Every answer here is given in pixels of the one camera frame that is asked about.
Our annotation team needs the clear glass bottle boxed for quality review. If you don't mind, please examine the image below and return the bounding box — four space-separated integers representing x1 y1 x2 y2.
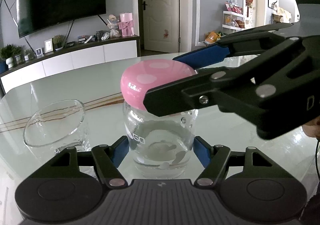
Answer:
123 102 199 179

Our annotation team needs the pink mushroom bottle cap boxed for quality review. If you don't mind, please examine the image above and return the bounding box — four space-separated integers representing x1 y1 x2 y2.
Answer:
120 59 196 111

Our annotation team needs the white snack shelf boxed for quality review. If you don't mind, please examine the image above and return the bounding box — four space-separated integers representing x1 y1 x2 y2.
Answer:
222 1 245 34

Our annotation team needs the orange snack bag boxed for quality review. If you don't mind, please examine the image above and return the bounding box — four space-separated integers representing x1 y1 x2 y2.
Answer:
204 31 221 45

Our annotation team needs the clear glass cup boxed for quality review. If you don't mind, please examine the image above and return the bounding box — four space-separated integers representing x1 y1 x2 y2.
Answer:
23 100 91 155

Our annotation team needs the white interior door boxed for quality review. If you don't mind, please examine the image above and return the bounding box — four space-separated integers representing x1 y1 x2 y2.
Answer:
143 0 180 53

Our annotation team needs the pink gift box with bow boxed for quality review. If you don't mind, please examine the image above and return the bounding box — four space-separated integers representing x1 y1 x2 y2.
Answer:
119 12 134 37

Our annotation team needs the white tv cabinet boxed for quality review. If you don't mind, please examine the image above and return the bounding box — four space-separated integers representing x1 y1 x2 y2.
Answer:
1 36 140 94

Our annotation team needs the doll in clear wrap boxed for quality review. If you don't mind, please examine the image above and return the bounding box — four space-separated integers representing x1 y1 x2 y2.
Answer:
107 14 120 38

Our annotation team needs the green potted plant white pot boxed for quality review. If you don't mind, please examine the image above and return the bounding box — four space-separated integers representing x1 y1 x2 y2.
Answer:
1 44 16 69

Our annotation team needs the white photo frame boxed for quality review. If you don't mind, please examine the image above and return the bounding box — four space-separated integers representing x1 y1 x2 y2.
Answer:
44 38 54 53

